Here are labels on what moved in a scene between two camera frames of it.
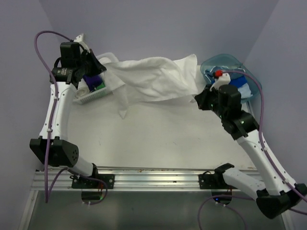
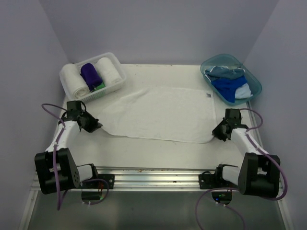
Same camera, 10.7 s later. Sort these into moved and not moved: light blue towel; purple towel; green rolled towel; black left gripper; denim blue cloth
Moved: black left gripper
Not moved: green rolled towel; purple towel; light blue towel; denim blue cloth
